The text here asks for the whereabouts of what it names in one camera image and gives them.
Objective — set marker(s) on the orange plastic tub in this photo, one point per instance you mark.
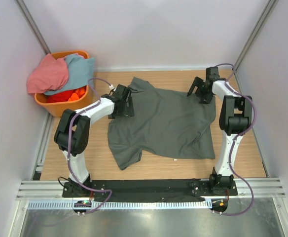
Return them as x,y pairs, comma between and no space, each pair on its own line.
56,109

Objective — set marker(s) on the pink t shirt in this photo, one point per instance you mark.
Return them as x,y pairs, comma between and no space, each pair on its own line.
51,74

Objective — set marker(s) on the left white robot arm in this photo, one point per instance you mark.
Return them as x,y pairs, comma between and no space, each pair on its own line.
72,135

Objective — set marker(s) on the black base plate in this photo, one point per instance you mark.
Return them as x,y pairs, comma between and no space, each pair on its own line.
174,190

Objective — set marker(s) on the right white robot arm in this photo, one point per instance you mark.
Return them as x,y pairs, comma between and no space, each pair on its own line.
234,121

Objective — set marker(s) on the light blue t shirt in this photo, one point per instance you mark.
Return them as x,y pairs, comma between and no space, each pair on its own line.
80,71

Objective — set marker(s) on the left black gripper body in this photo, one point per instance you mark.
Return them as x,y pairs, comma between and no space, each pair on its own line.
126,111

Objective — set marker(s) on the dark grey t shirt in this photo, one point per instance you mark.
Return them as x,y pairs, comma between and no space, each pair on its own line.
165,123

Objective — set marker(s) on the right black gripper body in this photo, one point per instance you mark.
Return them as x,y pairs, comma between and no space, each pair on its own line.
204,95

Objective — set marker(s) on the slotted cable duct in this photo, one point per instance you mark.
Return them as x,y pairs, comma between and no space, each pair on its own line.
85,205

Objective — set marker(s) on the red orange t shirt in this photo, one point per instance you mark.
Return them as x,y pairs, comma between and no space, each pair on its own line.
67,96

